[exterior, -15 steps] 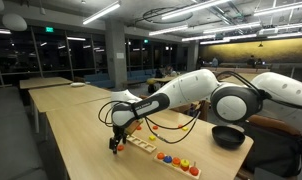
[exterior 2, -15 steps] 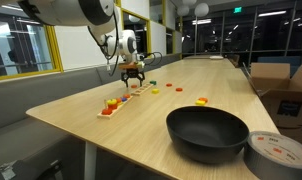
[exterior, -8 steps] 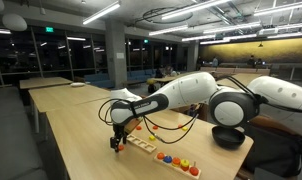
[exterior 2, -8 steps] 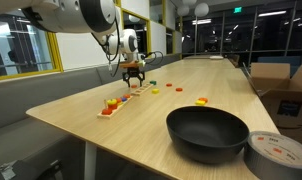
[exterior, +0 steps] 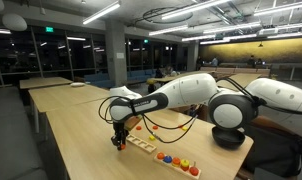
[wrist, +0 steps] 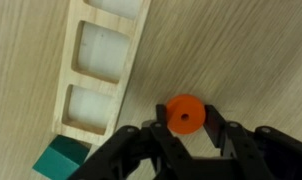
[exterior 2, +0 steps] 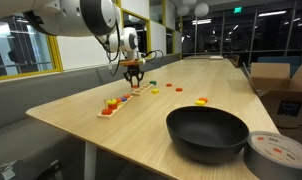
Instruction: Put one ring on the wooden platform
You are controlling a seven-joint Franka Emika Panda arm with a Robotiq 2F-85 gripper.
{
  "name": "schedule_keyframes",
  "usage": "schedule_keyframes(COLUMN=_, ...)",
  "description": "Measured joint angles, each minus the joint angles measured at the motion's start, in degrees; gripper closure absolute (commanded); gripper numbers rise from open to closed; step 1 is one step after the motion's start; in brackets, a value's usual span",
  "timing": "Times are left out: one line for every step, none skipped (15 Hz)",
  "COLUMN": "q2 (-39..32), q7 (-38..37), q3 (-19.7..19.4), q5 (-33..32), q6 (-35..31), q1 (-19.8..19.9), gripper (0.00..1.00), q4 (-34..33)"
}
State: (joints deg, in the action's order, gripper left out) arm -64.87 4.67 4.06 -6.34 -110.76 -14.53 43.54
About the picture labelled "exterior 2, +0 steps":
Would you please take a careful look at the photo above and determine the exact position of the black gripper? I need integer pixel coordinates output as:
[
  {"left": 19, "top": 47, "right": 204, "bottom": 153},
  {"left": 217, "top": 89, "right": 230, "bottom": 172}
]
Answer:
[{"left": 123, "top": 65, "right": 146, "bottom": 89}]

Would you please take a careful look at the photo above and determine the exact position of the wooden peg platform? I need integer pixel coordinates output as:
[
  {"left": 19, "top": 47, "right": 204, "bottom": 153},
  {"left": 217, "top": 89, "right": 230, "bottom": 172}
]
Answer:
[{"left": 96, "top": 94, "right": 134, "bottom": 120}]

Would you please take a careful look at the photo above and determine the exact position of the wooden slotted tray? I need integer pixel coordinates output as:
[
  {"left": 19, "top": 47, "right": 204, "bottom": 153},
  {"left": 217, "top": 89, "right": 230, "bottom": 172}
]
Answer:
[{"left": 130, "top": 82, "right": 155, "bottom": 97}]

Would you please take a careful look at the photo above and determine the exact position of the wooden table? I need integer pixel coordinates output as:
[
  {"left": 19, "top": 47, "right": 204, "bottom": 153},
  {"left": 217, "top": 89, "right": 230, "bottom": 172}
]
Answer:
[{"left": 182, "top": 54, "right": 234, "bottom": 62}]

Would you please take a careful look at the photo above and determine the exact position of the ceiling light strip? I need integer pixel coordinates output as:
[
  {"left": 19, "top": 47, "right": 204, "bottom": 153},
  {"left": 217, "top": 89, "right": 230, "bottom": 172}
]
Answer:
[
  {"left": 258, "top": 10, "right": 287, "bottom": 18},
  {"left": 191, "top": 18, "right": 212, "bottom": 26}
]

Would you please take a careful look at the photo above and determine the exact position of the black bowl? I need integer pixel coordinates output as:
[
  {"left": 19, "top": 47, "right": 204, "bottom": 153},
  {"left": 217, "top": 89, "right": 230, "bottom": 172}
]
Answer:
[{"left": 165, "top": 105, "right": 250, "bottom": 165}]

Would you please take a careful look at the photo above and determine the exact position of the white table leg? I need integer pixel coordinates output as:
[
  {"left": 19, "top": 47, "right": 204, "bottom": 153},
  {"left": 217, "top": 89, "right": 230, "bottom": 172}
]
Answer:
[{"left": 84, "top": 141, "right": 98, "bottom": 180}]

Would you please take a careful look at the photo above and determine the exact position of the brown chair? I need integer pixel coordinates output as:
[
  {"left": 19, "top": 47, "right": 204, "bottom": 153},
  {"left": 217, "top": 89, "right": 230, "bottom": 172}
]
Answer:
[{"left": 228, "top": 53, "right": 241, "bottom": 68}]

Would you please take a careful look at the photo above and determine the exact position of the grey bench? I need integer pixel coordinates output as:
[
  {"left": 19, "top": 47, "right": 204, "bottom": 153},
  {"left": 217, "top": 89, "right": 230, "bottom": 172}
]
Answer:
[{"left": 0, "top": 53, "right": 182, "bottom": 180}]

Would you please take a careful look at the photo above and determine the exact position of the cardboard box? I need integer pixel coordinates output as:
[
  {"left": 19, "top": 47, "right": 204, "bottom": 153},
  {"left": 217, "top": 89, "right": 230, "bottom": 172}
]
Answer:
[{"left": 242, "top": 61, "right": 302, "bottom": 148}]

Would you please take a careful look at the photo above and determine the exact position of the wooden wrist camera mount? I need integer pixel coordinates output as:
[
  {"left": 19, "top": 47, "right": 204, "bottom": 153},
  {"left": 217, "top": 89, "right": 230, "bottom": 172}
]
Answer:
[{"left": 119, "top": 58, "right": 147, "bottom": 67}]

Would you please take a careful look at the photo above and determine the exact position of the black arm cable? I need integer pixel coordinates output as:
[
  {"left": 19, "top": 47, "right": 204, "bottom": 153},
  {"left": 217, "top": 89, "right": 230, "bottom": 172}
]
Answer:
[{"left": 93, "top": 19, "right": 123, "bottom": 78}]

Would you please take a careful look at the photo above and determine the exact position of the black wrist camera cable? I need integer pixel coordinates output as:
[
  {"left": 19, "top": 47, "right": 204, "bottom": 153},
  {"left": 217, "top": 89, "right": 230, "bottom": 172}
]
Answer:
[{"left": 141, "top": 49, "right": 165, "bottom": 65}]

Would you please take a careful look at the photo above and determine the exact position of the grey duct tape roll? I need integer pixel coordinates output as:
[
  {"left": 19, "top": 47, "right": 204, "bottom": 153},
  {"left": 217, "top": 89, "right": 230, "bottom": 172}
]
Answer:
[{"left": 243, "top": 130, "right": 302, "bottom": 180}]

